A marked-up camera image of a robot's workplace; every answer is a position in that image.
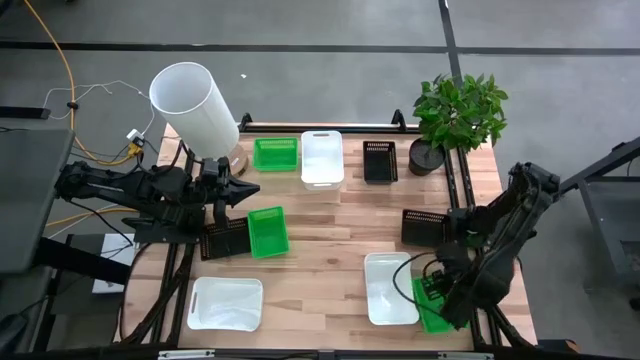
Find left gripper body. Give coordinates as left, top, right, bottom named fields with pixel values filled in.
left=198, top=171, right=237, bottom=230

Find white power adapter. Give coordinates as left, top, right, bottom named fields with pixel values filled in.
left=125, top=128, right=147, bottom=151

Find black table frame crossbar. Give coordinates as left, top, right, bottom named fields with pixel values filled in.
left=237, top=110, right=422, bottom=135

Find yellow cable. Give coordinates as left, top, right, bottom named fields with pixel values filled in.
left=22, top=0, right=146, bottom=229

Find white cylindrical table lamp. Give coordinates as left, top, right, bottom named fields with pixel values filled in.
left=148, top=61, right=250, bottom=177

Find black frame rail with brackets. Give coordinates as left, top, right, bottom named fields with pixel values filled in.
left=0, top=343, right=640, bottom=360

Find white box on floor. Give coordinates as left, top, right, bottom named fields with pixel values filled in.
left=91, top=232, right=137, bottom=295

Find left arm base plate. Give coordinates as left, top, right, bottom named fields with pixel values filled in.
left=133, top=203, right=207, bottom=245

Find black frame rails under right arm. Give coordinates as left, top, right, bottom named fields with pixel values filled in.
left=443, top=144, right=534, bottom=349

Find black metal stand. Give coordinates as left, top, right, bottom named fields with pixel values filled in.
left=549, top=135, right=640, bottom=296

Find thin white cable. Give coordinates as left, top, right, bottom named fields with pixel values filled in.
left=42, top=79, right=156, bottom=136

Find black flat bar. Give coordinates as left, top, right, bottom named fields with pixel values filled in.
left=0, top=106, right=52, bottom=121

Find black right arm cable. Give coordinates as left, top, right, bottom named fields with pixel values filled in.
left=391, top=251, right=441, bottom=307

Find black slotted plastic basket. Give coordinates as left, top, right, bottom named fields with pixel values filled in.
left=400, top=208, right=454, bottom=248
left=362, top=140, right=399, bottom=185
left=199, top=217, right=252, bottom=262

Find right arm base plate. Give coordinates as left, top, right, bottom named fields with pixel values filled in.
left=448, top=206, right=501, bottom=247

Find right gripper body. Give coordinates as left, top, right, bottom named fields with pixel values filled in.
left=430, top=244, right=505, bottom=315

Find green plastic basket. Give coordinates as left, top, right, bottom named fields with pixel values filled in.
left=252, top=136, right=300, bottom=173
left=247, top=205, right=291, bottom=260
left=410, top=276, right=470, bottom=335

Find black frame rails under left arm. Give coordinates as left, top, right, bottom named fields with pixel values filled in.
left=117, top=242, right=197, bottom=346

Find potted green leafy plant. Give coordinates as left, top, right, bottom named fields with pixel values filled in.
left=408, top=73, right=510, bottom=177

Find white plastic basket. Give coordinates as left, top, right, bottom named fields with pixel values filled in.
left=363, top=251, right=421, bottom=327
left=186, top=275, right=265, bottom=333
left=300, top=130, right=346, bottom=192

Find grey desk top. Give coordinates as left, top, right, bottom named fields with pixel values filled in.
left=0, top=127, right=76, bottom=275

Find black desk frame beam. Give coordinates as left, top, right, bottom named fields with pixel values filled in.
left=33, top=235, right=132, bottom=287

